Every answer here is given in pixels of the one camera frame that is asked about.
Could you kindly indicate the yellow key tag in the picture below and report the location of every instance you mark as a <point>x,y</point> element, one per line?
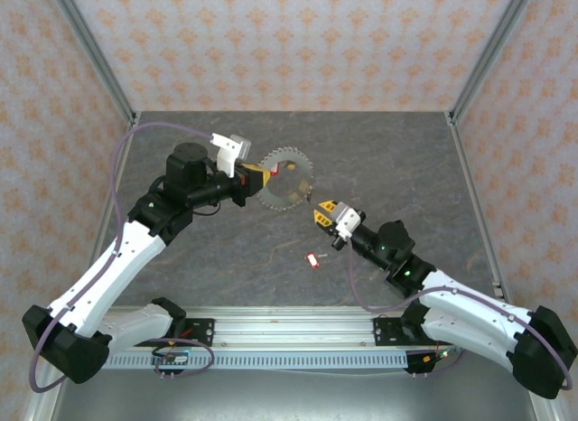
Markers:
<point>289,166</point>

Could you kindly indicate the red tagged brass key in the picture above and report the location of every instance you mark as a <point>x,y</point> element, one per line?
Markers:
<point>312,261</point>

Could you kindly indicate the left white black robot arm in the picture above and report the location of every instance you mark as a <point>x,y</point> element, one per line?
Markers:
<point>104,267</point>

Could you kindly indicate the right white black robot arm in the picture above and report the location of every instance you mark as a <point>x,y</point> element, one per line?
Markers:
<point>474,312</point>

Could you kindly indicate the small circuit board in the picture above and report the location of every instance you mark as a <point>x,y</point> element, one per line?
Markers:
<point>444,353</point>
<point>174,358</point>

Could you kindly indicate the grey metal sheet panel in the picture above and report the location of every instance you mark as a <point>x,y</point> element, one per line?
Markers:
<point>293,398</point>

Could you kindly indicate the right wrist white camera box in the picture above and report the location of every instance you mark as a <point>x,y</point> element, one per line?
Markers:
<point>348,220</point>

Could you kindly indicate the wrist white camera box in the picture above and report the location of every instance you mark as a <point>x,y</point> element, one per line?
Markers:
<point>228,152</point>
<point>348,220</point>

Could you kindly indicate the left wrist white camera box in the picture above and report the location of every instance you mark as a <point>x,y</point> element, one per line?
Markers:
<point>228,152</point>

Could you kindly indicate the aluminium table edge rail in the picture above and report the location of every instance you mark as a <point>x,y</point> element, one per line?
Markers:
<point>467,168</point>
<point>119,177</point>

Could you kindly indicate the aluminium base rail beam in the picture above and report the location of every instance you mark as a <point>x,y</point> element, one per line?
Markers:
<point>293,330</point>

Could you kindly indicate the aluminium frame post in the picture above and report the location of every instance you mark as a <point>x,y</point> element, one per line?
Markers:
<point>99,59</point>
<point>486,59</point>

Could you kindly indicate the aluminium lower frame rail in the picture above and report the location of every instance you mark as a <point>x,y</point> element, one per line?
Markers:
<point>544,409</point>
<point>40,407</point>

